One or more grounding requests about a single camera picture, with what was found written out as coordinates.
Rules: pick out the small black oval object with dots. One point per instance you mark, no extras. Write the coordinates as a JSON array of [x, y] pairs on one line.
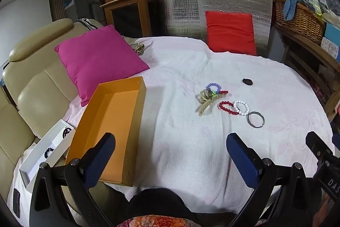
[[247, 81]]

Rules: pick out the red pillow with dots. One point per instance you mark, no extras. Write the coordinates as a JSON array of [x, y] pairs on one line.
[[229, 32]]

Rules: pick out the clear plastic bag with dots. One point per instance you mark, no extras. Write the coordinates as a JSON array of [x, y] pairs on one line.
[[329, 3]]

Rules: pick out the pink pillow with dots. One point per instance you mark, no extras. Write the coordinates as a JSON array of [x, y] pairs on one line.
[[98, 62]]

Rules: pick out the blue cloth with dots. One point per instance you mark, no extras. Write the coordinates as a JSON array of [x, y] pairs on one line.
[[290, 1]]

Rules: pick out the floral cloth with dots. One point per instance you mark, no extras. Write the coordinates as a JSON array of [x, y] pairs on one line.
[[159, 221]]

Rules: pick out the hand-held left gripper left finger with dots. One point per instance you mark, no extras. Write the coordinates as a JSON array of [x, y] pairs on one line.
[[99, 160]]

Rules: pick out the beige hair claw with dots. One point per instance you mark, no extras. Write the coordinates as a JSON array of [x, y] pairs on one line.
[[205, 106]]

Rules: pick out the silver insulation mat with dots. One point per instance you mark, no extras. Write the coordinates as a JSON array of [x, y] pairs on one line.
[[180, 3]]

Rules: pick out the striped cloth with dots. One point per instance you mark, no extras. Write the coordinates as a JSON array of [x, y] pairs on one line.
[[89, 22]]

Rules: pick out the wicker basket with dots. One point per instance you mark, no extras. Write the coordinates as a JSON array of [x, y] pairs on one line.
[[300, 19]]

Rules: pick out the wooden shelf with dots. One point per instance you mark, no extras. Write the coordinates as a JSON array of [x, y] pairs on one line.
[[305, 43]]

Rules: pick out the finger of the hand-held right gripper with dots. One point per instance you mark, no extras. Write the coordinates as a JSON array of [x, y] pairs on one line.
[[318, 146]]

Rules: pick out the beige leather sofa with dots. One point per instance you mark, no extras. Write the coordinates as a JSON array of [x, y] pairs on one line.
[[39, 88]]

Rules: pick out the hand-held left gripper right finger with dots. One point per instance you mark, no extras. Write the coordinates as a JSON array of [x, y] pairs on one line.
[[243, 160]]

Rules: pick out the orange cardboard box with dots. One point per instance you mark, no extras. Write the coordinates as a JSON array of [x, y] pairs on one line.
[[106, 115]]

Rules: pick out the black phone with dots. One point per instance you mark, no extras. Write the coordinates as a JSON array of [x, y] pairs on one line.
[[16, 203]]

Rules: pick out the silver bangle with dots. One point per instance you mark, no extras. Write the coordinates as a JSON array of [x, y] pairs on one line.
[[251, 123]]

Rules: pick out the white cardboard box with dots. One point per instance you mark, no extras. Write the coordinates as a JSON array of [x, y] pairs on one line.
[[57, 138]]

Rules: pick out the beige crumpled ribbon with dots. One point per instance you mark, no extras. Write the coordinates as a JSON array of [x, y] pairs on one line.
[[139, 47]]

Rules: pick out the light blue tissue box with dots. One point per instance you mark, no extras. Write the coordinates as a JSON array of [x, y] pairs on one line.
[[332, 35]]

